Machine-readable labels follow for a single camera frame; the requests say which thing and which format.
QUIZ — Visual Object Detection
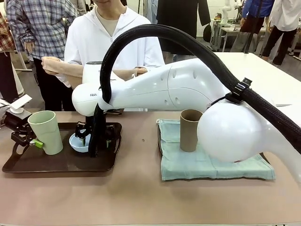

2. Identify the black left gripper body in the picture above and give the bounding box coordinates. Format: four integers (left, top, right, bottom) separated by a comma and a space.
0, 110, 33, 137

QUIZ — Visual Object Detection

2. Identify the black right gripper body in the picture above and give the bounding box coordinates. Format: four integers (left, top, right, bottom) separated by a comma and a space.
85, 115, 116, 140

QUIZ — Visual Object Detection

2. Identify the light blue bowl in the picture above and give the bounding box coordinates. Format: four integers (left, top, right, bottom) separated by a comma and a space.
69, 133, 90, 154

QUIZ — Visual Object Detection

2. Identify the tall pale green cup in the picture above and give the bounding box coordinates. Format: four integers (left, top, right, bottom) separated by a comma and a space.
27, 110, 64, 156

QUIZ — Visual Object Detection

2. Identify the tall brown cup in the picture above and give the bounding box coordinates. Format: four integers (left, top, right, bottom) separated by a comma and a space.
180, 109, 204, 153

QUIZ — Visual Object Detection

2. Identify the green cloth mat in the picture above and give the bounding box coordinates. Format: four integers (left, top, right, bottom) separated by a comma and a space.
156, 118, 276, 182

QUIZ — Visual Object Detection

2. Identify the dark brown serving tray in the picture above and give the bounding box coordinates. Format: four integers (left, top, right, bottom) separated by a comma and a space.
157, 137, 271, 182
1, 122, 123, 174

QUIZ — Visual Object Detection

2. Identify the person's right hand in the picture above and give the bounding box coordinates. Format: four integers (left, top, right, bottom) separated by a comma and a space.
41, 56, 63, 76

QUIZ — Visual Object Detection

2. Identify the person's left hand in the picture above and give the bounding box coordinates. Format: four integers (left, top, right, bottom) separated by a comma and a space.
134, 66, 149, 77

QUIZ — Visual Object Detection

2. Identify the person in red plaid shirt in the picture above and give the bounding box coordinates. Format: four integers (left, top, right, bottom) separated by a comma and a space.
0, 11, 20, 100

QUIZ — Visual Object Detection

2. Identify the person in white hoodie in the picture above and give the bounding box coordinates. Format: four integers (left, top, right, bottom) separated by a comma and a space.
41, 0, 166, 112

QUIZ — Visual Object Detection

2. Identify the person in blue plaid shirt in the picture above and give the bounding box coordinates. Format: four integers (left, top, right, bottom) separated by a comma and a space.
6, 0, 79, 112

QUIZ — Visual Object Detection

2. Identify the person in black coat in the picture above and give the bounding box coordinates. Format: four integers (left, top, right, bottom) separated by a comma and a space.
156, 0, 212, 57

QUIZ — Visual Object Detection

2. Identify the white side table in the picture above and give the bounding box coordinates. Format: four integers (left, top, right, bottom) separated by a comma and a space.
211, 52, 301, 108

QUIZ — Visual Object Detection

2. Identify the person in blue jacket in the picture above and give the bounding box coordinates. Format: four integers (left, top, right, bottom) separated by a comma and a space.
239, 0, 275, 32

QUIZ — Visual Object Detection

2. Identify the person in white shirt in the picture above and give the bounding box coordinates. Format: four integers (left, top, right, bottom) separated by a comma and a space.
261, 0, 301, 66

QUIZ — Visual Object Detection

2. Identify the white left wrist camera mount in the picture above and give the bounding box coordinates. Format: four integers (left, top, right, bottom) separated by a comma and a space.
6, 94, 32, 114

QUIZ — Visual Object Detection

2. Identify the black braided cable sleeve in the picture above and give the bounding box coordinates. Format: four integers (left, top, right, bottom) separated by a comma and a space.
89, 23, 301, 158

